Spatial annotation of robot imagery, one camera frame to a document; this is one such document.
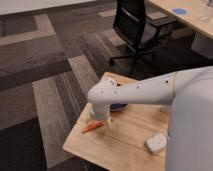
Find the blue round coaster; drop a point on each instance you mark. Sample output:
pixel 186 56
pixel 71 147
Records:
pixel 179 11

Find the dark blue bowl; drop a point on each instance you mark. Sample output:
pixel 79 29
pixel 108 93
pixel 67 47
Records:
pixel 117 107

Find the white sponge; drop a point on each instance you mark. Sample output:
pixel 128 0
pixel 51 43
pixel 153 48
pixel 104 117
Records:
pixel 156 143

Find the black office chair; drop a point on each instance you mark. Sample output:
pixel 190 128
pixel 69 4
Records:
pixel 140 33

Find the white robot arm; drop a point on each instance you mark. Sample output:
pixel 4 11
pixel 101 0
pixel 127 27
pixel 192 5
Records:
pixel 188 93

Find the clear drinking glass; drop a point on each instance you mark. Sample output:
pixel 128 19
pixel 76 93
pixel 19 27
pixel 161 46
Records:
pixel 207 12

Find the orange pepper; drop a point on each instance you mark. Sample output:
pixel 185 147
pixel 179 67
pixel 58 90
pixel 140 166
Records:
pixel 91 126

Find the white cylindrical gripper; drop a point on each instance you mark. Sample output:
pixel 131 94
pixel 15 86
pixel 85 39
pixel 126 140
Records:
pixel 99 112

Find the wooden background desk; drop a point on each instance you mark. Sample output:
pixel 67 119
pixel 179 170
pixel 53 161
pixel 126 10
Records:
pixel 192 17

